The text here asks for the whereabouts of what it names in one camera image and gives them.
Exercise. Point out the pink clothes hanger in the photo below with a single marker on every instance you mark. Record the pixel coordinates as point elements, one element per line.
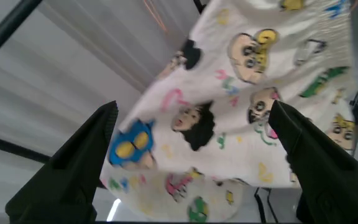
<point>155,15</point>

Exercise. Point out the black clothes rack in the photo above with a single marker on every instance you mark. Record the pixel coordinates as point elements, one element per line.
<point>8,28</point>

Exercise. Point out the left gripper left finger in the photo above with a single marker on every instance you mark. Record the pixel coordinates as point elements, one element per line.
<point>64,186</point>

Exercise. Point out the cream printed garment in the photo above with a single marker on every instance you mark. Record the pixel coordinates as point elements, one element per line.
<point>204,87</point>

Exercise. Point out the white curtain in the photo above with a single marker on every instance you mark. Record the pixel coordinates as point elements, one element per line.
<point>73,77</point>

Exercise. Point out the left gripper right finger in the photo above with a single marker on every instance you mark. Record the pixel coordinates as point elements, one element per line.
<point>331,186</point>

